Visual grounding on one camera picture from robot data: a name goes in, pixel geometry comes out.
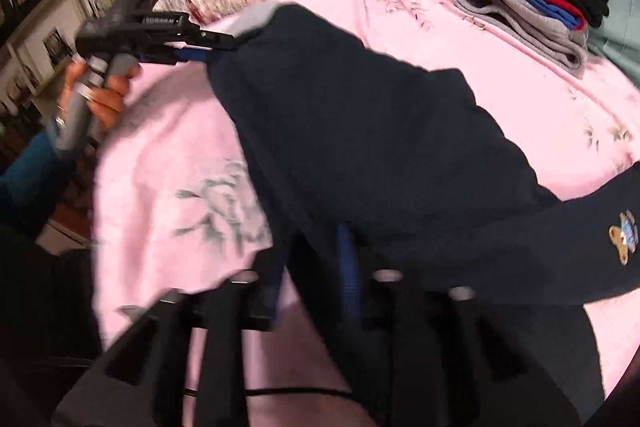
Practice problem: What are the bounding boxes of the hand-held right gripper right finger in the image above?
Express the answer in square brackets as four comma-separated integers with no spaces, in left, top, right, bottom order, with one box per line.
[339,222,581,427]

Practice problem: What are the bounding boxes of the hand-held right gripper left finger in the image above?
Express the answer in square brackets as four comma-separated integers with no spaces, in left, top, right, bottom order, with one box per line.
[54,249,287,427]

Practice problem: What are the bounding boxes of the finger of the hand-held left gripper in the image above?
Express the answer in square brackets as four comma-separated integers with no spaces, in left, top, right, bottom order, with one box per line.
[182,26,236,52]
[142,45,215,64]

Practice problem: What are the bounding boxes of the navy pants with bear patch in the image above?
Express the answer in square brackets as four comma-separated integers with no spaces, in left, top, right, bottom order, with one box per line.
[207,2,640,414]

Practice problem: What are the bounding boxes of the person's left forearm blue sleeve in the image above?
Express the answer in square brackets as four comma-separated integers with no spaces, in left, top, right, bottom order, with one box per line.
[0,129,68,238]

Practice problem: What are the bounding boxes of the person's left hand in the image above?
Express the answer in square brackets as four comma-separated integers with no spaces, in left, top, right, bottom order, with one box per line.
[60,58,144,134]

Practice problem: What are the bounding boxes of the pink floral blanket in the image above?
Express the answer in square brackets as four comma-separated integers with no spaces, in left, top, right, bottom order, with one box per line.
[90,0,640,427]

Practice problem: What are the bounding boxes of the person's dark clothing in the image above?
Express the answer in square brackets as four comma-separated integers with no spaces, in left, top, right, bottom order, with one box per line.
[0,224,103,427]

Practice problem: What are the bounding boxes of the grey folded garment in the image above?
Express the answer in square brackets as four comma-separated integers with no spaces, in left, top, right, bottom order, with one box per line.
[450,0,589,76]

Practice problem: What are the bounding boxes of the red folded garment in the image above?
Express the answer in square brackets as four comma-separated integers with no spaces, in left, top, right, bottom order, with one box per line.
[529,0,587,28]

